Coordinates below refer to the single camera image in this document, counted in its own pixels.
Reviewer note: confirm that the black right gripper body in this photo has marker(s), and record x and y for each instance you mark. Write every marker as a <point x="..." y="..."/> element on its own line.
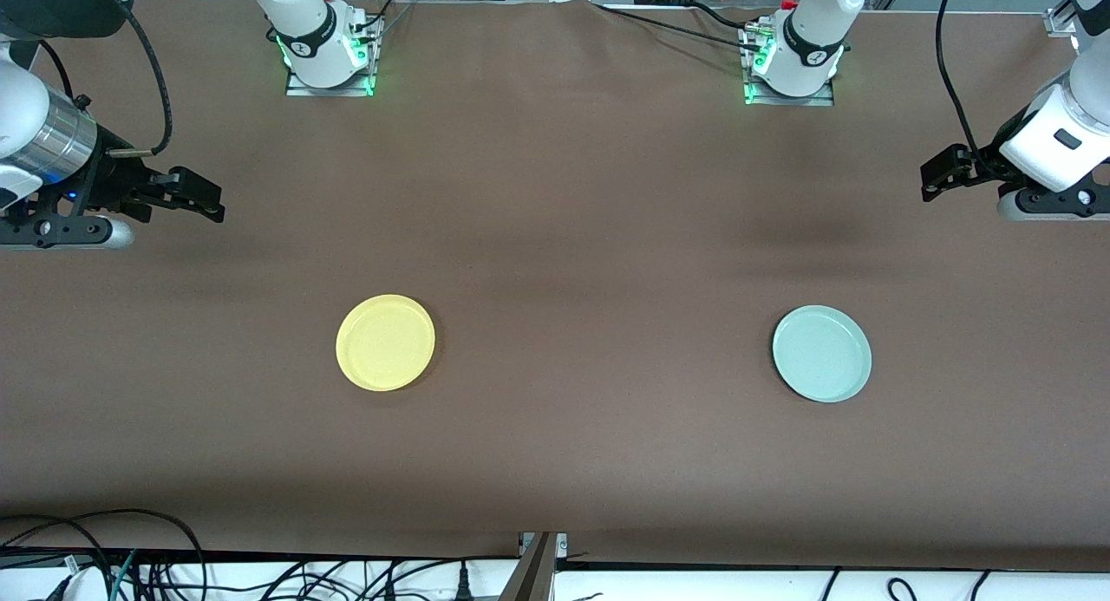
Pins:
<point x="111" y="180"/>

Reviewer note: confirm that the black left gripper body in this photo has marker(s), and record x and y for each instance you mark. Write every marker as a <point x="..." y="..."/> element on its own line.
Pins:
<point x="982" y="168"/>

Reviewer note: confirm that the light green plate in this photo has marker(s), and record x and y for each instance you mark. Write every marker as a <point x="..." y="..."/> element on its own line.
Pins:
<point x="822" y="354"/>

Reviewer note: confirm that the yellow plate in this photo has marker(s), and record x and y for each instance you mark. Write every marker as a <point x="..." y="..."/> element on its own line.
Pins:
<point x="386" y="342"/>

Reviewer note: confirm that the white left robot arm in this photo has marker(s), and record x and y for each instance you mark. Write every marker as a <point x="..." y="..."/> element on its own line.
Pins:
<point x="1062" y="133"/>

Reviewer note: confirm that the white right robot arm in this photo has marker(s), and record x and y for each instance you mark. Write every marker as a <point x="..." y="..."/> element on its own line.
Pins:
<point x="35" y="107"/>

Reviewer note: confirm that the brown table cloth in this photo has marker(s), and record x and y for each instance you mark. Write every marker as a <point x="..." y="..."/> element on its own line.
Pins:
<point x="555" y="193"/>

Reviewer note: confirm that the white adapter box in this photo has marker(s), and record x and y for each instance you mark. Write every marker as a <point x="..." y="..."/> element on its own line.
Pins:
<point x="87" y="584"/>

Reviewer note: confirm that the black power plug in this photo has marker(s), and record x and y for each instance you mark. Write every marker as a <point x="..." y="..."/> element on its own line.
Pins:
<point x="464" y="588"/>

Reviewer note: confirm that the aluminium frame corner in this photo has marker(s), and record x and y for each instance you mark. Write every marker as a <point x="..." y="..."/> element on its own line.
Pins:
<point x="1062" y="22"/>

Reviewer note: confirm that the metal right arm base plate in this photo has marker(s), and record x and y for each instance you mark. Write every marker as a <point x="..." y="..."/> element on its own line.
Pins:
<point x="329" y="90"/>

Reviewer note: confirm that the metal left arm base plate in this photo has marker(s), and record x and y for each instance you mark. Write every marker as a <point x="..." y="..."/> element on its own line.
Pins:
<point x="789" y="101"/>

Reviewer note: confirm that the small metal corner bracket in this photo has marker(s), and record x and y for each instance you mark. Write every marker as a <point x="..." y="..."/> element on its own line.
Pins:
<point x="562" y="545"/>

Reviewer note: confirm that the aluminium profile post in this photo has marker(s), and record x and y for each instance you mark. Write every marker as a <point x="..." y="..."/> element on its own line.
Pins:
<point x="533" y="575"/>

